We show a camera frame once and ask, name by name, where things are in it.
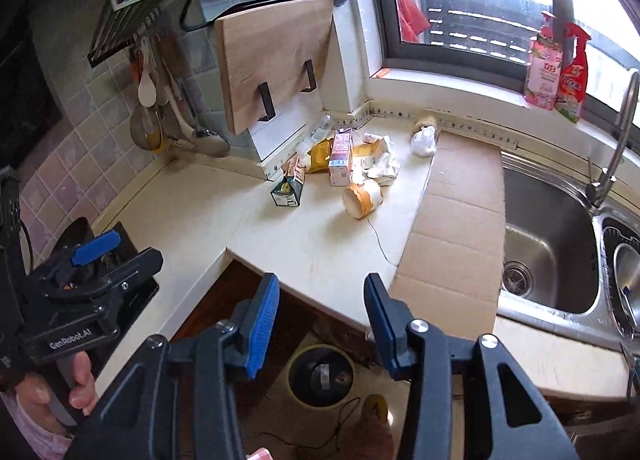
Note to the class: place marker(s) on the red spray bottle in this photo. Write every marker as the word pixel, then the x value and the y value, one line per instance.
pixel 574 77

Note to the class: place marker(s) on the right yellow slipper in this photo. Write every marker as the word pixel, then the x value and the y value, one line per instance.
pixel 375 407

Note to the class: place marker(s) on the green drink carton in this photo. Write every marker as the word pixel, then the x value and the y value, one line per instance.
pixel 289 190

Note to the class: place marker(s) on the yellow snack wrapper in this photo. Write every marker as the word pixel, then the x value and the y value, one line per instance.
pixel 319 156

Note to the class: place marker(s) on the black wall utensil rack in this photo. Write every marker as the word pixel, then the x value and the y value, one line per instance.
pixel 120 21

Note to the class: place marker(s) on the white hanging spoon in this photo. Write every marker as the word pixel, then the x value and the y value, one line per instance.
pixel 146 89

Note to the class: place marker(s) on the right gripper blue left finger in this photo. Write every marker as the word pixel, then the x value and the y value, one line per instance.
pixel 252 339

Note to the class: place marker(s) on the brown cardboard sheet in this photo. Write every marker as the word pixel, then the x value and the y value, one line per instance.
pixel 450 271

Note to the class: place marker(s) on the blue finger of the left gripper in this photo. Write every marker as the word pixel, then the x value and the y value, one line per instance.
pixel 87 253
pixel 134 272

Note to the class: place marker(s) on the brown scrub sponge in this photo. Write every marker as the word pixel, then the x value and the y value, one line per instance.
pixel 426 121

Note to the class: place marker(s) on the left hand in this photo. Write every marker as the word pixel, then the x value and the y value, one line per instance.
pixel 55 404

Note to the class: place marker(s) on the wooden cutting board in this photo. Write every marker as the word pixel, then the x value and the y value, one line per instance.
pixel 268 54

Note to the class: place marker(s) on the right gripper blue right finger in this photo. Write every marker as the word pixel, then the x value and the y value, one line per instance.
pixel 388 320

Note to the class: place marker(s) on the pink milk carton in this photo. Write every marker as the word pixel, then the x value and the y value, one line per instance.
pixel 340 162

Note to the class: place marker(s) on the paper cup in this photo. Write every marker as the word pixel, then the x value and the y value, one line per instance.
pixel 361 199

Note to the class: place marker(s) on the white plastic bag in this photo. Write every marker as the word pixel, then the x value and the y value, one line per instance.
pixel 423 141

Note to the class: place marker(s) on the pink detergent bottle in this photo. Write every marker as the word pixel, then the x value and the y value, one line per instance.
pixel 544 66

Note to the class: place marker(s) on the cream round trash bin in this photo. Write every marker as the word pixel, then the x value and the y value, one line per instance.
pixel 321 376

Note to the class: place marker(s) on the stainless steel sink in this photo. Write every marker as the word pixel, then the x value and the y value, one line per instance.
pixel 558 268

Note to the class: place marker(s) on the clear plastic bottle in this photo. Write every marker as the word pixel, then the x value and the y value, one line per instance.
pixel 318 134

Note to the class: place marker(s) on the chrome kitchen faucet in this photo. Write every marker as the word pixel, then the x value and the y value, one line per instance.
pixel 597 189

